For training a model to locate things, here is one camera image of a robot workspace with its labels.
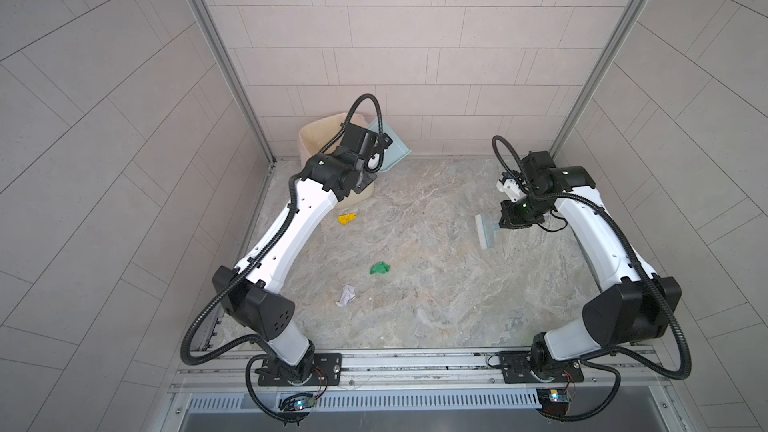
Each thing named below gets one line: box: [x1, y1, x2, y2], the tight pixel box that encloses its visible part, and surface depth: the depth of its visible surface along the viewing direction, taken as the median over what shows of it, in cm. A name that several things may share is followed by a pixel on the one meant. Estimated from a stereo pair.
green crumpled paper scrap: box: [370, 262, 391, 275], surface depth 88 cm
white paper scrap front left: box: [335, 284, 356, 307], surface depth 84 cm
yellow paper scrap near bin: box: [337, 213, 357, 225], surface depth 100 cm
